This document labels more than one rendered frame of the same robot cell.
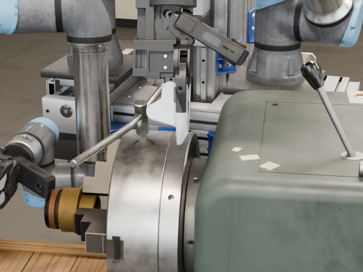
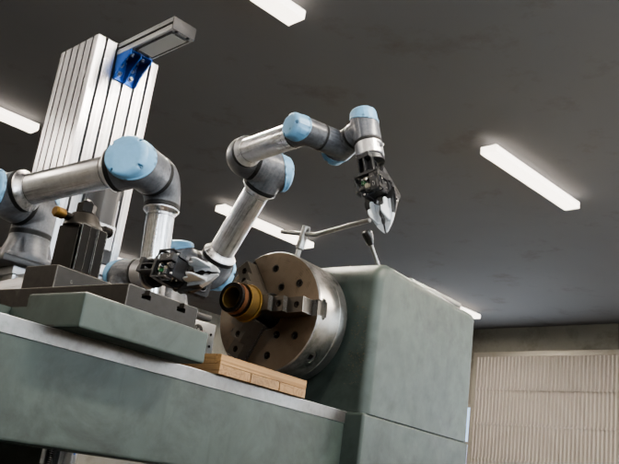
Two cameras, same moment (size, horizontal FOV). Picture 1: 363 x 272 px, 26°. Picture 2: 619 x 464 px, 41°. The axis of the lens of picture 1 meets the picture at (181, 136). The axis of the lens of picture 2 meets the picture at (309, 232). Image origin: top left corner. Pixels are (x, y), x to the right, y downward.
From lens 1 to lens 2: 2.14 m
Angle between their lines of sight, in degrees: 71
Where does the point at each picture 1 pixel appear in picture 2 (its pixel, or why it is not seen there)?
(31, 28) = (152, 180)
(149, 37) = (374, 171)
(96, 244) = (307, 306)
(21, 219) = not seen: outside the picture
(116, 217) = (322, 286)
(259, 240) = (398, 304)
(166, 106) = (386, 208)
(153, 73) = (384, 188)
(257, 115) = not seen: hidden behind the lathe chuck
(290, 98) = not seen: hidden behind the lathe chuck
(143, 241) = (334, 306)
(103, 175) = (255, 282)
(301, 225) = (410, 299)
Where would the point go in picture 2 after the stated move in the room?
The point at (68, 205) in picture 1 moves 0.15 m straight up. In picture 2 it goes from (255, 291) to (264, 231)
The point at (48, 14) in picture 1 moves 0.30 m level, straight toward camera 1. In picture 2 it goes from (167, 175) to (275, 176)
